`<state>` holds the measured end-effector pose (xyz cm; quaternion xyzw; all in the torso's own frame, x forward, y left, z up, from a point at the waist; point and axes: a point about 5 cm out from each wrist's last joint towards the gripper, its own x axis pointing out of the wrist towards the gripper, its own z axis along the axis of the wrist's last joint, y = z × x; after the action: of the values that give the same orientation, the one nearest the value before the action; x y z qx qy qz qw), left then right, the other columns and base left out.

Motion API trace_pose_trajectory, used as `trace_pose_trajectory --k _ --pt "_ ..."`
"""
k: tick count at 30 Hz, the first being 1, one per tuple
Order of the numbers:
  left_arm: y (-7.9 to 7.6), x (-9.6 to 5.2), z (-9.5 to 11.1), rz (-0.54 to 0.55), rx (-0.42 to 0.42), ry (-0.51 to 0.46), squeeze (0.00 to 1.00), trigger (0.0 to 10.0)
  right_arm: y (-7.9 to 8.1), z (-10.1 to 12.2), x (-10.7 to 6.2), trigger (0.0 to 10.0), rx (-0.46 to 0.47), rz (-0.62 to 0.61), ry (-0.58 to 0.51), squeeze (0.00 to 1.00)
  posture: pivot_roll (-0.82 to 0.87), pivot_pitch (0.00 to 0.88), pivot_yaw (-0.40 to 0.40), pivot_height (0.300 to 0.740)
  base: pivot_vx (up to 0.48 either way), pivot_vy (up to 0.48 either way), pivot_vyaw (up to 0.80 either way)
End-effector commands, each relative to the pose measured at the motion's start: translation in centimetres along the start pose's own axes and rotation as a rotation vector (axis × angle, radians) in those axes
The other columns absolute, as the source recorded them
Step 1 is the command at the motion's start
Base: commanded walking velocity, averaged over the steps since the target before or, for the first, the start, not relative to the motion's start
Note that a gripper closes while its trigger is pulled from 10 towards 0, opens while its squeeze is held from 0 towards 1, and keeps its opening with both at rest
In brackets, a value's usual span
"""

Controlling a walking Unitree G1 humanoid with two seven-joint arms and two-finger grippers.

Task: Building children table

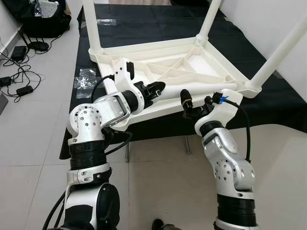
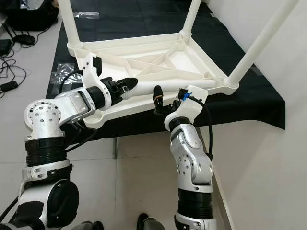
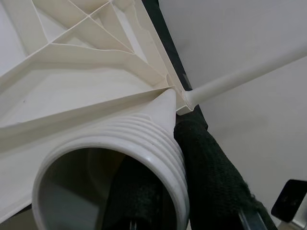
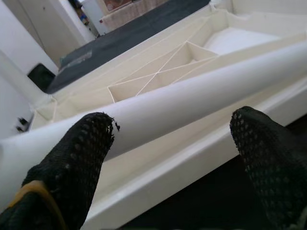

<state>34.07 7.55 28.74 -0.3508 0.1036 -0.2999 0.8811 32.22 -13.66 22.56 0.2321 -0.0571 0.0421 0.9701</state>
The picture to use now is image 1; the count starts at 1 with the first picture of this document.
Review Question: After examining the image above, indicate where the white plastic bag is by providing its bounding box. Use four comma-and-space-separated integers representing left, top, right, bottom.
34, 0, 60, 17

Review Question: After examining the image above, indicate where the beige woven cloth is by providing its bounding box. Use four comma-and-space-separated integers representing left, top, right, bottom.
108, 0, 172, 5

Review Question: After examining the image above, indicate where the grey robot right leg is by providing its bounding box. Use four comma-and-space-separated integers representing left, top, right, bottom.
153, 218, 180, 230

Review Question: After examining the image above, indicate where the white plastic table top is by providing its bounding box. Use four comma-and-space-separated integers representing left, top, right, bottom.
89, 36, 262, 131

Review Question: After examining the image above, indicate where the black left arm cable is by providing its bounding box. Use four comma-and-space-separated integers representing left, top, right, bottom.
91, 74, 116, 104

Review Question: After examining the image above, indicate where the clear tape patch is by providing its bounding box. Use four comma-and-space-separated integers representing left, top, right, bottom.
74, 69, 99, 91

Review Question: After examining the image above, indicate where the clear tape strip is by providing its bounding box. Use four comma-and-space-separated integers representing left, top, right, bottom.
94, 18, 116, 25

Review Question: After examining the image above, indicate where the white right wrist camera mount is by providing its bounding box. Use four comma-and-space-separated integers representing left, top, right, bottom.
198, 91, 239, 137

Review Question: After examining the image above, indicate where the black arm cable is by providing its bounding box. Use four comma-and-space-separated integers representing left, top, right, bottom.
91, 74, 116, 104
225, 98, 252, 161

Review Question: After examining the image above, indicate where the black router with antennas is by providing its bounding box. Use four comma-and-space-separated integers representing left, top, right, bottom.
19, 29, 50, 52

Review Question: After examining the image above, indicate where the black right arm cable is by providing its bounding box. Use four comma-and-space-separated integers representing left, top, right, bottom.
225, 98, 252, 161

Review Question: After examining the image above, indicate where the grey box red label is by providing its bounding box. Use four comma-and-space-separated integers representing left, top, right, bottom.
0, 93, 8, 113

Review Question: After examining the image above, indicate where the black floor cable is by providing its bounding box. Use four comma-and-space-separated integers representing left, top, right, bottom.
0, 48, 44, 104

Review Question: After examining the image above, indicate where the black open bag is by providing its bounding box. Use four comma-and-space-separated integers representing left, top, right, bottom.
2, 0, 71, 38

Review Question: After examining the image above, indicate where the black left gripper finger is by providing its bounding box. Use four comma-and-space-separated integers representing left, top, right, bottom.
147, 81, 166, 96

